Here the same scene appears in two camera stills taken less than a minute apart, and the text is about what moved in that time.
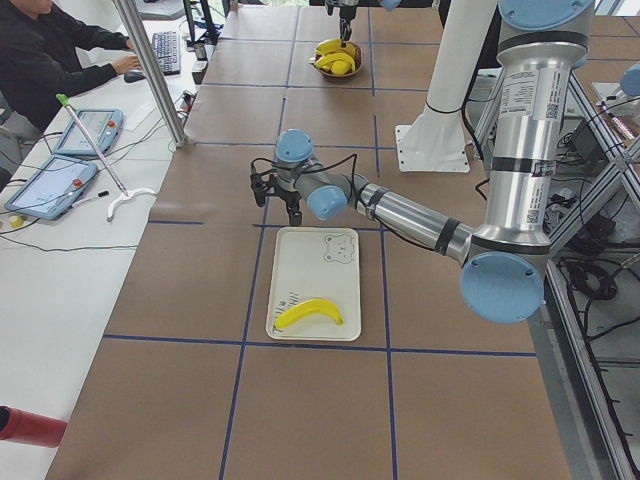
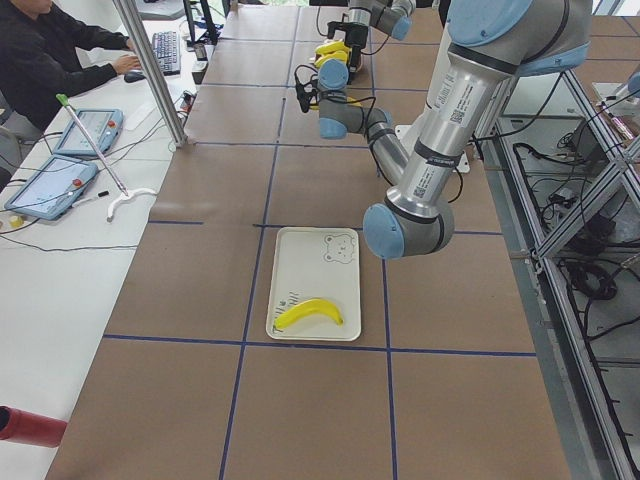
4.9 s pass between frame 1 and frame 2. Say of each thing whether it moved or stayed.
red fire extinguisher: stayed
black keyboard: stayed
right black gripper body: moved
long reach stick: stayed
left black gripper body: moved
